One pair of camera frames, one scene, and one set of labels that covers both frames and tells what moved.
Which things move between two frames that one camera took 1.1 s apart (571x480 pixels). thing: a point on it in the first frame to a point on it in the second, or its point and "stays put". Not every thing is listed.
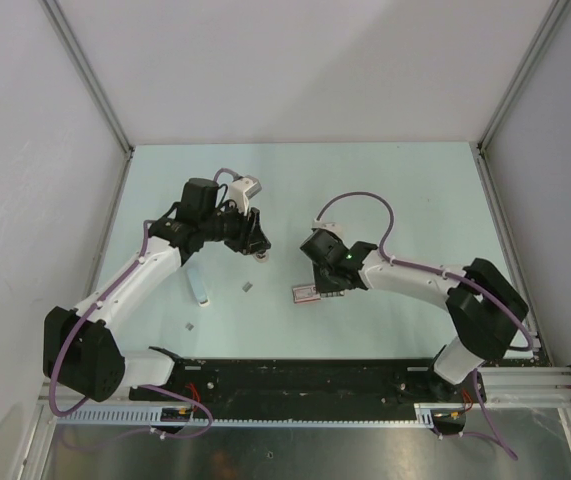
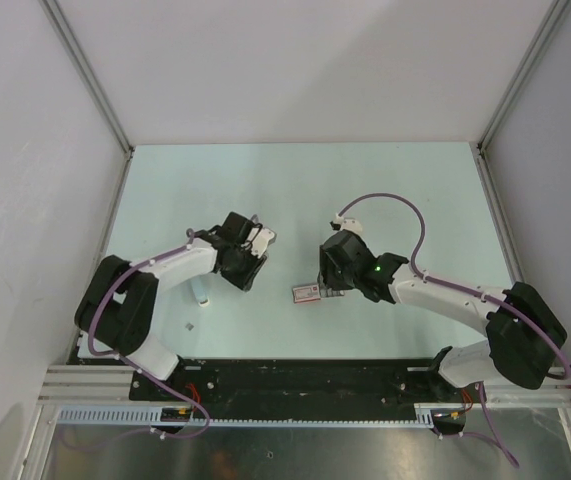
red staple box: x=304 y=294 stays put
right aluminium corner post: x=529 y=58 stays put
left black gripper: x=250 y=238 to x=245 y=280
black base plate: x=307 y=388 stays put
